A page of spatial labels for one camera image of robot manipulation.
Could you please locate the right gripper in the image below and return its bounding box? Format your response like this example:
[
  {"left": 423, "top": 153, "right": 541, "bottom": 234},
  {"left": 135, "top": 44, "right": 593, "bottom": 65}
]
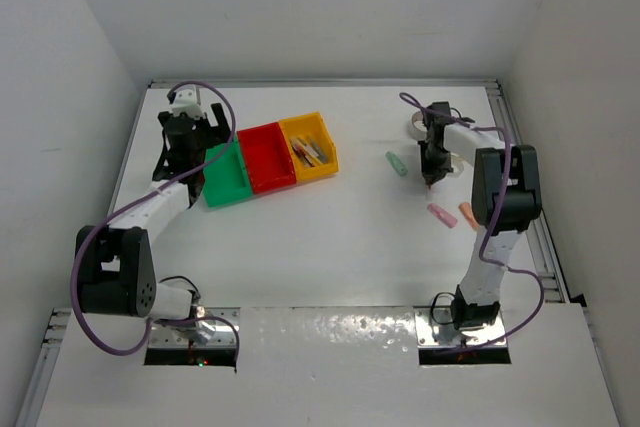
[{"left": 418, "top": 139, "right": 454, "bottom": 184}]

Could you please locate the clear small tape roll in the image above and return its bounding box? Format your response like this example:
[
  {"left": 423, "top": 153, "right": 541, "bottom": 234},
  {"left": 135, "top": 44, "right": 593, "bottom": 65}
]
[{"left": 450, "top": 155, "right": 464, "bottom": 178}]

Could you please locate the grey wide tape roll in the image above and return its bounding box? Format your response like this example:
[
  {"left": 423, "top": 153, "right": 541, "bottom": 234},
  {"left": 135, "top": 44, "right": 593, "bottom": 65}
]
[{"left": 408, "top": 110, "right": 427, "bottom": 142}]

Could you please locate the green correction tape case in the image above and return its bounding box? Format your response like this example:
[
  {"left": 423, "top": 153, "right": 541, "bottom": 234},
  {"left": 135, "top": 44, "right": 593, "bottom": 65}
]
[{"left": 385, "top": 151, "right": 408, "bottom": 177}]

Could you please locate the orange correction tape case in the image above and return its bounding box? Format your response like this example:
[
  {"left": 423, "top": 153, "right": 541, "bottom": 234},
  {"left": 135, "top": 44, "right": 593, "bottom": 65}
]
[{"left": 459, "top": 202, "right": 479, "bottom": 231}]

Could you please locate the pink correction tape case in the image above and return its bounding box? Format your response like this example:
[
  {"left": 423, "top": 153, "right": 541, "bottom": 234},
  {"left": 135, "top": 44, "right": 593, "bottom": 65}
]
[{"left": 427, "top": 203, "right": 458, "bottom": 229}]

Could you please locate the yellow highlighter pen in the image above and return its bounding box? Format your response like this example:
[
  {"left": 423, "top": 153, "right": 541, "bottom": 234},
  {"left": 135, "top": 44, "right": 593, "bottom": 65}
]
[{"left": 307, "top": 137, "right": 328, "bottom": 164}]

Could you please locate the blue marker pen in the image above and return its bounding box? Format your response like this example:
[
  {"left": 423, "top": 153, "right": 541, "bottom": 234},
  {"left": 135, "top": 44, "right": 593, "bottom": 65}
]
[{"left": 299, "top": 139, "right": 324, "bottom": 164}]

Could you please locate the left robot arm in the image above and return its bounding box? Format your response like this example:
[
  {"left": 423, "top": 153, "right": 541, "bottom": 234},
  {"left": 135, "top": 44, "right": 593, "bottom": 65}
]
[{"left": 76, "top": 102, "right": 231, "bottom": 321}]

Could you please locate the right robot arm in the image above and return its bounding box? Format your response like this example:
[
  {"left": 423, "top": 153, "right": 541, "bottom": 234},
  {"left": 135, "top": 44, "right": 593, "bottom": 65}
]
[{"left": 418, "top": 102, "right": 542, "bottom": 329}]

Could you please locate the green plastic bin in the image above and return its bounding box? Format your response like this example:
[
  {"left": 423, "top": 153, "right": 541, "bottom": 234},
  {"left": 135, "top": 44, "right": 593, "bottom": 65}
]
[{"left": 202, "top": 139, "right": 253, "bottom": 208}]

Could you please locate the red plastic bin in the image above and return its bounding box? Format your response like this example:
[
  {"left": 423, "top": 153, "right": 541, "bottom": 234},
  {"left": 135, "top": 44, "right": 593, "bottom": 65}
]
[{"left": 238, "top": 122, "right": 296, "bottom": 195}]

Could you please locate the yellow plastic bin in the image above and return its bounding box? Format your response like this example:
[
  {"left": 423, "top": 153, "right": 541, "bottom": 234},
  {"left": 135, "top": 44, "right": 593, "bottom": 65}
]
[{"left": 279, "top": 112, "right": 339, "bottom": 183}]

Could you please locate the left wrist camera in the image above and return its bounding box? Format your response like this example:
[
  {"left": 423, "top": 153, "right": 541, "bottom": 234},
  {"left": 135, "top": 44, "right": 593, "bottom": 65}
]
[{"left": 170, "top": 86, "right": 205, "bottom": 119}]

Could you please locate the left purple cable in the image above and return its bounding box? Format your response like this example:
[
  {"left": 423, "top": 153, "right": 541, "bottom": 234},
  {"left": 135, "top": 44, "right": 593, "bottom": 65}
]
[{"left": 68, "top": 80, "right": 241, "bottom": 363}]

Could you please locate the purple cable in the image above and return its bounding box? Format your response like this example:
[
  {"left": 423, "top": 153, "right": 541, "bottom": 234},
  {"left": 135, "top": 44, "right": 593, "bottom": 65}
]
[
  {"left": 398, "top": 91, "right": 546, "bottom": 348},
  {"left": 68, "top": 80, "right": 241, "bottom": 363}
]

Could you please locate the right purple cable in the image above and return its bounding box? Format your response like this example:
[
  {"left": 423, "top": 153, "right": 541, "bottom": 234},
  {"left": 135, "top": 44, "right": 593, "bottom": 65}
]
[{"left": 398, "top": 91, "right": 546, "bottom": 348}]

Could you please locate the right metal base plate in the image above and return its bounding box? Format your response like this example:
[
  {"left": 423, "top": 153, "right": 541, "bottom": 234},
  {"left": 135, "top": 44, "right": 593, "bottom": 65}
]
[{"left": 414, "top": 305, "right": 506, "bottom": 350}]

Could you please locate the metal base plate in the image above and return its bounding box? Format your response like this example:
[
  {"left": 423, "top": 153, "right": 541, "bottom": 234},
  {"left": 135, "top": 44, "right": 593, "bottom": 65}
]
[
  {"left": 148, "top": 306, "right": 240, "bottom": 349},
  {"left": 414, "top": 305, "right": 506, "bottom": 350}
]

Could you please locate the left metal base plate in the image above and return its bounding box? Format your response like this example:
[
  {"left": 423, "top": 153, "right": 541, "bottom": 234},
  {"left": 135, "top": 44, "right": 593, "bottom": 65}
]
[{"left": 148, "top": 306, "right": 240, "bottom": 349}]

